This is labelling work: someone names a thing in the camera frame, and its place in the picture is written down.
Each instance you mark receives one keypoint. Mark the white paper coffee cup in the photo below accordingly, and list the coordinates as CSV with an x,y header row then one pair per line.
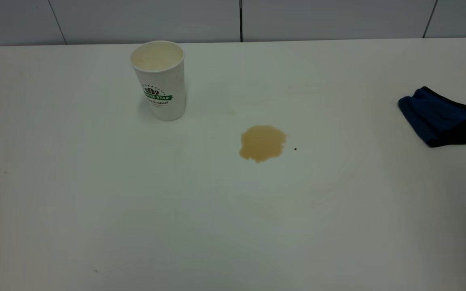
x,y
160,85

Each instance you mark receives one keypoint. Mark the tan coffee spill puddle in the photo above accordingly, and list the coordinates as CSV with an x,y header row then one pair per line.
x,y
262,143

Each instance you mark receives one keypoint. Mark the blue cloth with black trim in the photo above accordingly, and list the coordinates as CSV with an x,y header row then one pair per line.
x,y
439,117

